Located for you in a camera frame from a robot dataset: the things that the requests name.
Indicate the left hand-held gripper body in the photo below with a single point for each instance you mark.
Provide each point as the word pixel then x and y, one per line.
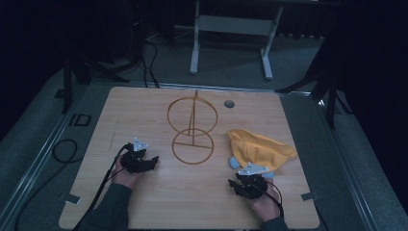
pixel 134 159

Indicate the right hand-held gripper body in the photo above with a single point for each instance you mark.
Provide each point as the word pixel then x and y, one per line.
pixel 253 184

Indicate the yellow fabric hat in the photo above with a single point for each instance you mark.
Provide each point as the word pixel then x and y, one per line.
pixel 260 147

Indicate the person's left hand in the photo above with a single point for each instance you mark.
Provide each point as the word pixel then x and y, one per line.
pixel 126 178

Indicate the person's right hand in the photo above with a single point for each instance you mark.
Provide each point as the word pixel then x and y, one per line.
pixel 267 205

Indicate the grey round table grommet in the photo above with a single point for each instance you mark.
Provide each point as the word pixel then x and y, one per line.
pixel 229 104

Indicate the black metal stand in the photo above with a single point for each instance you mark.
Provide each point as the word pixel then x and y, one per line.
pixel 330 96
pixel 67 80

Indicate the silver metal floor rail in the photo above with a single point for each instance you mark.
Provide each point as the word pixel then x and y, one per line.
pixel 38 160
pixel 349 166

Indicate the white metal table frame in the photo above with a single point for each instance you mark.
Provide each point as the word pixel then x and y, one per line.
pixel 234 25

